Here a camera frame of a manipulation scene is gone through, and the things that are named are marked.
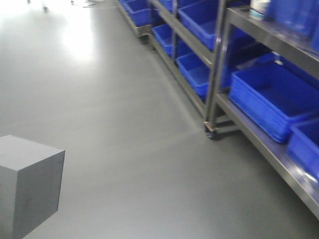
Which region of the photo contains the gray hollow base block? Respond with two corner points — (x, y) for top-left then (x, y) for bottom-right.
(0, 135), (65, 239)

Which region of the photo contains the background steel rack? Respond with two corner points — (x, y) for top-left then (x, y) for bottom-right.
(115, 0), (319, 215)

